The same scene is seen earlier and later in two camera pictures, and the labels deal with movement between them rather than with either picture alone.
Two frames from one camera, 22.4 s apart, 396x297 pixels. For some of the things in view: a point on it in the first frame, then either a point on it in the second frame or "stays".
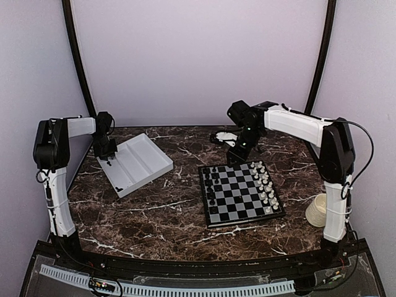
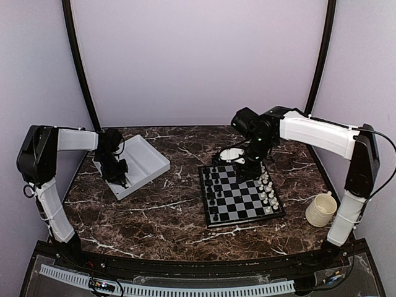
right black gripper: (234, 155) to (253, 172)
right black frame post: (330, 29) stays
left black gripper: (103, 156) to (120, 174)
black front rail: (200, 270) stays
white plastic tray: (137, 162) stays
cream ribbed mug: (316, 211) stays
